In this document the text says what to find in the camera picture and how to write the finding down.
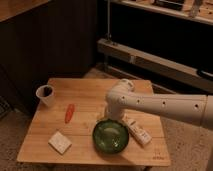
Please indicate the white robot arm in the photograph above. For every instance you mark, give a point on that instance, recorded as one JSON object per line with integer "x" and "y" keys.
{"x": 193, "y": 109}

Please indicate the white paper cup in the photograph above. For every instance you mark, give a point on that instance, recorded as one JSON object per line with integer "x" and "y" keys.
{"x": 46, "y": 94}

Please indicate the orange carrot toy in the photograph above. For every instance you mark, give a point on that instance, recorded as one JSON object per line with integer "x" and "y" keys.
{"x": 69, "y": 113}

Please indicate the white rectangular sponge block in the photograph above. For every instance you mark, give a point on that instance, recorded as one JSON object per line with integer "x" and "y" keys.
{"x": 60, "y": 142}

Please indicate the long wooden bench beam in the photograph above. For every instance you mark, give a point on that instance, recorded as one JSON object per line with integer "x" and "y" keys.
{"x": 164, "y": 67}

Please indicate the wooden shelf with items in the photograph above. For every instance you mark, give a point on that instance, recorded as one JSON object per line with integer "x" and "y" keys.
{"x": 195, "y": 10}

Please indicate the green ceramic bowl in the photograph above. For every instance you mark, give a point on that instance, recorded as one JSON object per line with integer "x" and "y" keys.
{"x": 110, "y": 137}

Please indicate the metal vertical pole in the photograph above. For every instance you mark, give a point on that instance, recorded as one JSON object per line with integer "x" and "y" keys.
{"x": 108, "y": 20}

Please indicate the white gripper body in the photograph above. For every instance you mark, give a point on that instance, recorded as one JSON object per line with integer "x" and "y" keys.
{"x": 114, "y": 113}

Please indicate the wooden table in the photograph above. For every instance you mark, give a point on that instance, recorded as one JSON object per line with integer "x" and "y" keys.
{"x": 88, "y": 96}

